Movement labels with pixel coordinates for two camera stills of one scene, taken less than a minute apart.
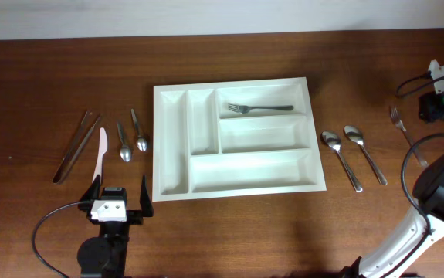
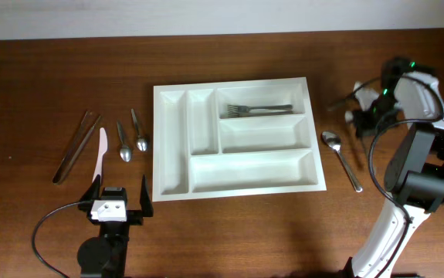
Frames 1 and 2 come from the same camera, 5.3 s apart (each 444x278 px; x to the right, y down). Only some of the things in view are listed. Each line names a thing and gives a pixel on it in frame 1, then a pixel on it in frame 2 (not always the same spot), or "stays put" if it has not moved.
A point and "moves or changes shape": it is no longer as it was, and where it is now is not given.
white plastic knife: [103, 148] stays put
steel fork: [244, 109] stays put
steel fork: [394, 114] moves or changes shape
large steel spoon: [333, 141] stays put
